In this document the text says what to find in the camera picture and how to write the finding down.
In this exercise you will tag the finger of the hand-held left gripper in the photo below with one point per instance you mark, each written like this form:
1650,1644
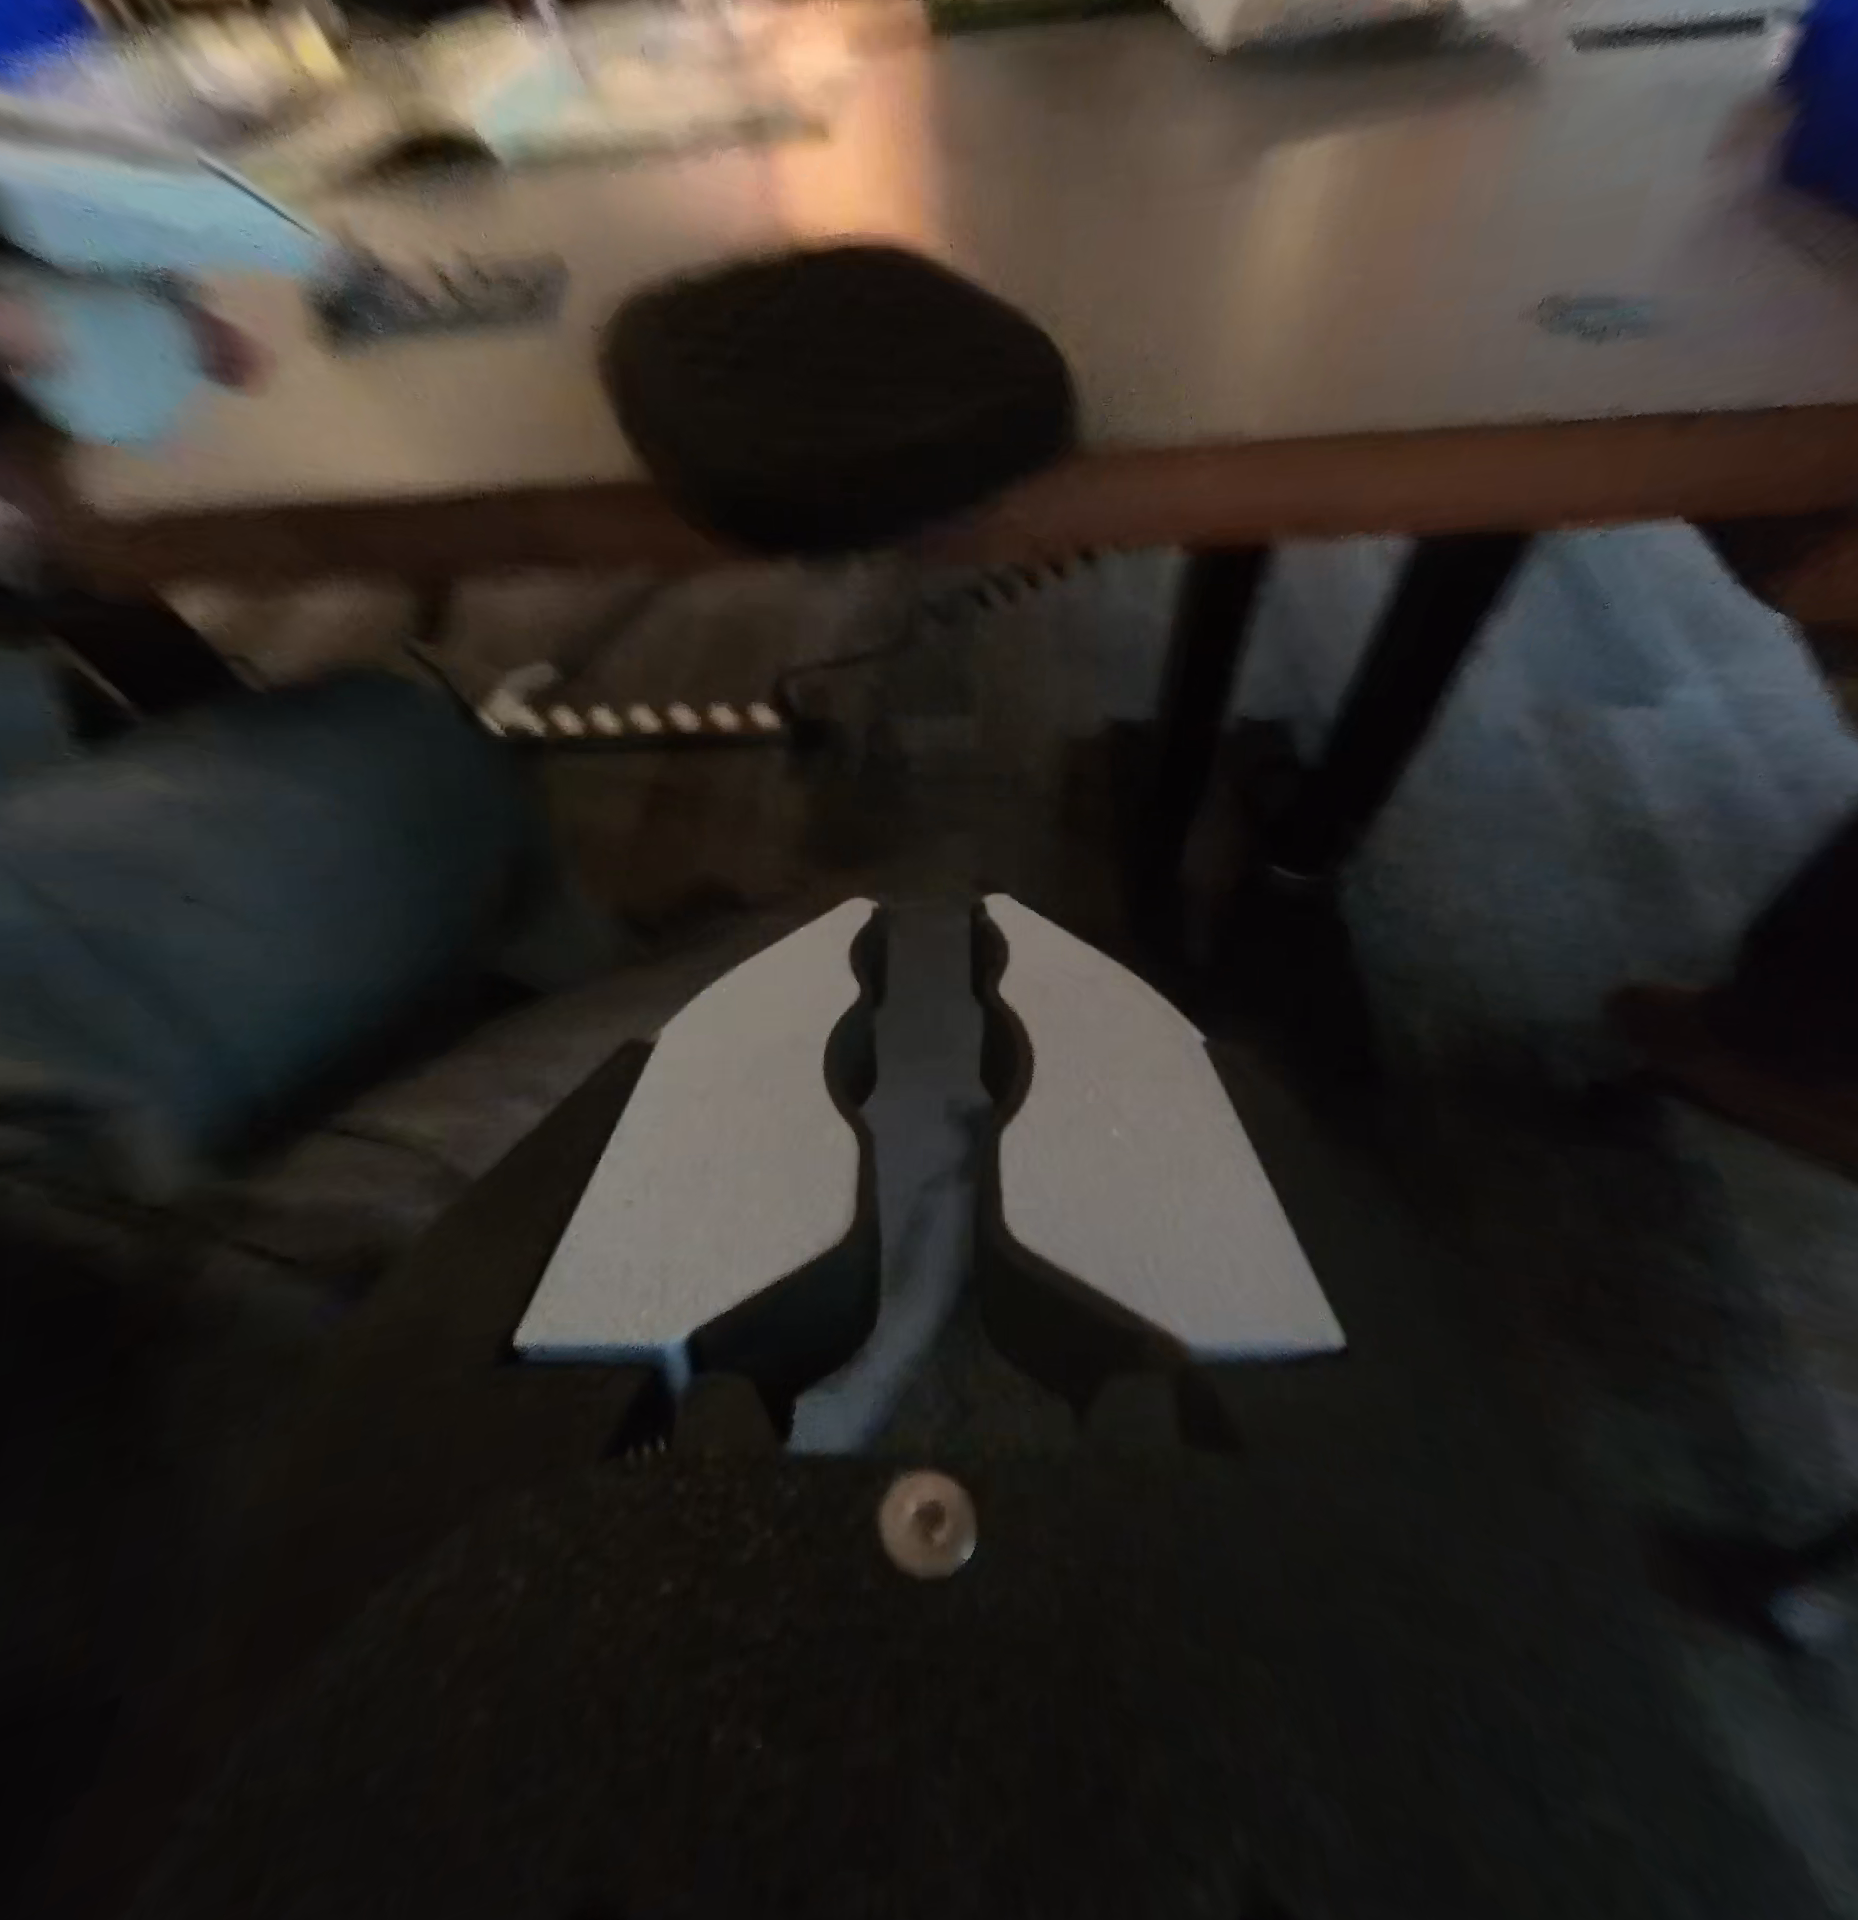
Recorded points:
119,218
126,360

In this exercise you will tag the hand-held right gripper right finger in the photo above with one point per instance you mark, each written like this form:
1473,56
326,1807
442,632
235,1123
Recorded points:
1154,1186

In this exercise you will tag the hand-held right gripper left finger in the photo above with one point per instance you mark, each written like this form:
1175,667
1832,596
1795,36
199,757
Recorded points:
704,1186

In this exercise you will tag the grey building brick plate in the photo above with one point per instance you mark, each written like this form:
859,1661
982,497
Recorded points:
440,296

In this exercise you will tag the black desk leg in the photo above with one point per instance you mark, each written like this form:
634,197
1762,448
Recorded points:
1214,675

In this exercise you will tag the person's leg in jeans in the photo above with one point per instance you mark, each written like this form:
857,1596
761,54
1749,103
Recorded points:
240,900

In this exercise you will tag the pale fluffy rug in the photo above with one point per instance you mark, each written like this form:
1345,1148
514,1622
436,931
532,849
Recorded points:
1619,779

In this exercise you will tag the black rounded object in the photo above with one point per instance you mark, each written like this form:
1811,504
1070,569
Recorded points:
839,398

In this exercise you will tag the white box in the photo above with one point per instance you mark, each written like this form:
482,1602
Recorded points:
1469,23

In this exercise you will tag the blue container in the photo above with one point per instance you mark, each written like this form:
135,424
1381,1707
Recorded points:
1843,104

